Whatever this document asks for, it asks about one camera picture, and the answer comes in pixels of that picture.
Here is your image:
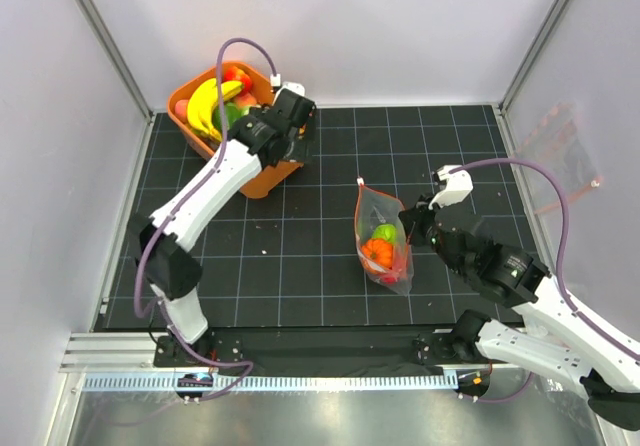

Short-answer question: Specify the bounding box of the red orange tomato toy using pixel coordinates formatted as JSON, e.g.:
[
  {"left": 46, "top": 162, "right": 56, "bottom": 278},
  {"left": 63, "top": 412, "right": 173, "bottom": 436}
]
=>
[{"left": 223, "top": 65, "right": 253, "bottom": 93}]

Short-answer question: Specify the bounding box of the light green round fruit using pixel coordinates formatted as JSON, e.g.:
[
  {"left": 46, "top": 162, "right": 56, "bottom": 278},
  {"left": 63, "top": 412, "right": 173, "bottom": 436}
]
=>
[{"left": 371, "top": 223, "right": 397, "bottom": 245}]

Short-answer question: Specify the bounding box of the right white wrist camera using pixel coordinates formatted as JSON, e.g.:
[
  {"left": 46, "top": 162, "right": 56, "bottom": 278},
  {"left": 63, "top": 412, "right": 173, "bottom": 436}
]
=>
[{"left": 429, "top": 165, "right": 473, "bottom": 210}]

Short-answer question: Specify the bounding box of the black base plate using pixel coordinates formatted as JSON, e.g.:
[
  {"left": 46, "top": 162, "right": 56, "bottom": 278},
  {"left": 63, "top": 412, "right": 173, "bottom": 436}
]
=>
[{"left": 152, "top": 323, "right": 511, "bottom": 378}]

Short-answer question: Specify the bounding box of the clear zip bag red zipper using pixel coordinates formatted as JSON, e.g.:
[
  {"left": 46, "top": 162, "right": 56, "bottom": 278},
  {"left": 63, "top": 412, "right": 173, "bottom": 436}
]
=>
[{"left": 354, "top": 177, "right": 412, "bottom": 296}]

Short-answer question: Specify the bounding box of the orange plastic basket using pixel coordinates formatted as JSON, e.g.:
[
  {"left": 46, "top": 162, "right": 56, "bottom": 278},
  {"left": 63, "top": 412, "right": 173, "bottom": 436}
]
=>
[{"left": 167, "top": 60, "right": 302, "bottom": 199}]

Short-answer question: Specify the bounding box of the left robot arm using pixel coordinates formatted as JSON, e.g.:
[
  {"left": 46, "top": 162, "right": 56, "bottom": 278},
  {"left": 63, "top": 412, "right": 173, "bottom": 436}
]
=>
[{"left": 127, "top": 82, "right": 316, "bottom": 366}]

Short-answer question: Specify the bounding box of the small orange pumpkin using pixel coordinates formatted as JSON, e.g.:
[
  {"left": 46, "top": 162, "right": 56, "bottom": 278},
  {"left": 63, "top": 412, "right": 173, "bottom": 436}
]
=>
[{"left": 361, "top": 238, "right": 394, "bottom": 269}]

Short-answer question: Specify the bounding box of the green bell pepper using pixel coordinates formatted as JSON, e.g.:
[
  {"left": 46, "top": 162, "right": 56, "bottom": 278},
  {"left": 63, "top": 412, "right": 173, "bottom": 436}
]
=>
[{"left": 212, "top": 102, "right": 250, "bottom": 131}]

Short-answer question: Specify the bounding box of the red bell pepper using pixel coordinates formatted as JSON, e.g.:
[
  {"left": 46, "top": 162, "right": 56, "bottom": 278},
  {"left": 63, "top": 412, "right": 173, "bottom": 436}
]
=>
[{"left": 380, "top": 253, "right": 413, "bottom": 287}]

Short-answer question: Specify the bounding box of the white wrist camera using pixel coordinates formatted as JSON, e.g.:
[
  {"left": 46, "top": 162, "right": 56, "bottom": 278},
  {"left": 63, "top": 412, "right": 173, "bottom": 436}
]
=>
[
  {"left": 269, "top": 73, "right": 306, "bottom": 98},
  {"left": 429, "top": 165, "right": 473, "bottom": 210}
]

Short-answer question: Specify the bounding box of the pink peach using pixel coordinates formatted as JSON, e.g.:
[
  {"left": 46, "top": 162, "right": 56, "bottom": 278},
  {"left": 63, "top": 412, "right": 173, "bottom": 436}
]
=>
[{"left": 174, "top": 99, "right": 189, "bottom": 123}]

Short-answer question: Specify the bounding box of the slotted cable duct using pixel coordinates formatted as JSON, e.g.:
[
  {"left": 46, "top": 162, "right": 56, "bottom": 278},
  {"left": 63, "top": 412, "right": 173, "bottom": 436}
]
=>
[{"left": 82, "top": 370, "right": 458, "bottom": 393}]

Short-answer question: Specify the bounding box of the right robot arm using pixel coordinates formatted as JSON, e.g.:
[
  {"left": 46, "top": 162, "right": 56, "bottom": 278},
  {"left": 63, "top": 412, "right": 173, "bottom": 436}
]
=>
[{"left": 398, "top": 197, "right": 639, "bottom": 431}]

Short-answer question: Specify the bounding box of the black grid mat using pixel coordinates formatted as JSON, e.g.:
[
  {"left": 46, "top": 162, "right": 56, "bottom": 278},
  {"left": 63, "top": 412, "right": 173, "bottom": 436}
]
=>
[{"left": 102, "top": 105, "right": 546, "bottom": 328}]

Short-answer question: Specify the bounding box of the yellow banana bunch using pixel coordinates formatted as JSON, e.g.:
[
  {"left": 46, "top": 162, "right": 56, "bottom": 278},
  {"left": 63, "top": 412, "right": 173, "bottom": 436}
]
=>
[{"left": 187, "top": 78, "right": 242, "bottom": 142}]

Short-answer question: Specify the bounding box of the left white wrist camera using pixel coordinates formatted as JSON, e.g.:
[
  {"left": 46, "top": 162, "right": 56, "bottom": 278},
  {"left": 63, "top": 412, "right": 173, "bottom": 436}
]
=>
[{"left": 269, "top": 73, "right": 306, "bottom": 98}]

